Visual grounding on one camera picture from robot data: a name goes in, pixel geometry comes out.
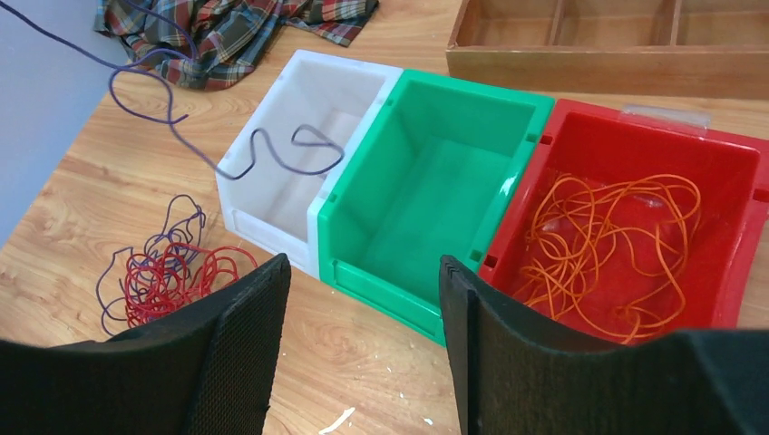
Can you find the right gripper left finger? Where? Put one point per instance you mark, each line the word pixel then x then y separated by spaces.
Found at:
pixel 207 368

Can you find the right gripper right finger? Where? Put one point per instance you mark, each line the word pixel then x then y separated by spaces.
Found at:
pixel 516 371

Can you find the red plastic bin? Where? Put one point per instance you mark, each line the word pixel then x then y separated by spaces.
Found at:
pixel 628 227

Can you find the green plastic bin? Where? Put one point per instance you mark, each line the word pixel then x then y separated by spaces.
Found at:
pixel 432 177

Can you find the white plastic bin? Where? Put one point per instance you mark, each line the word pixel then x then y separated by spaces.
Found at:
pixel 294 148

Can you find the plaid cloth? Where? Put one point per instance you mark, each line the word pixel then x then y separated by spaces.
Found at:
pixel 214 44

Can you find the wooden compartment tray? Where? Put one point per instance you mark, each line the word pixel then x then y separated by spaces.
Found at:
pixel 703 49

